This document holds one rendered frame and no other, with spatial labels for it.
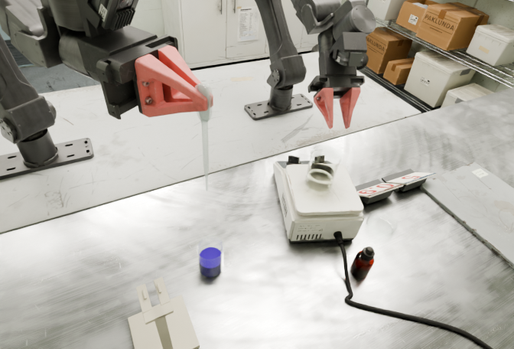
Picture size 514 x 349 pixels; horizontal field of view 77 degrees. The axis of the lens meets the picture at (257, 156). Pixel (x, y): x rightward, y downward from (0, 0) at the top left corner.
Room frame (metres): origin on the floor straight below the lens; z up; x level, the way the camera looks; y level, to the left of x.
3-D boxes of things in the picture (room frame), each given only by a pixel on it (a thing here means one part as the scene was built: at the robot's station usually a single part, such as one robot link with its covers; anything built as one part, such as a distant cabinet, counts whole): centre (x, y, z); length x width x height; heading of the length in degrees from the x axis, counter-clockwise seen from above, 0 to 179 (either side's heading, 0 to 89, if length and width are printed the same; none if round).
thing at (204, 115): (0.29, 0.06, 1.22); 0.01 x 0.01 x 0.04; 62
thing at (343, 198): (0.42, -0.12, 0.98); 0.12 x 0.12 x 0.01; 10
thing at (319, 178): (0.43, -0.12, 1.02); 0.06 x 0.05 x 0.08; 116
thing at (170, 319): (0.18, 0.11, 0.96); 0.08 x 0.08 x 0.13; 32
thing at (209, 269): (0.29, 0.06, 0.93); 0.04 x 0.04 x 0.06
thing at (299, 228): (0.45, -0.12, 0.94); 0.22 x 0.13 x 0.08; 10
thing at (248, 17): (2.97, 0.19, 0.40); 0.24 x 0.01 x 0.30; 121
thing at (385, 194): (0.50, -0.25, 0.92); 0.09 x 0.06 x 0.04; 118
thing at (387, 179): (0.55, -0.34, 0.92); 0.09 x 0.06 x 0.04; 118
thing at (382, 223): (0.41, -0.25, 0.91); 0.06 x 0.06 x 0.02
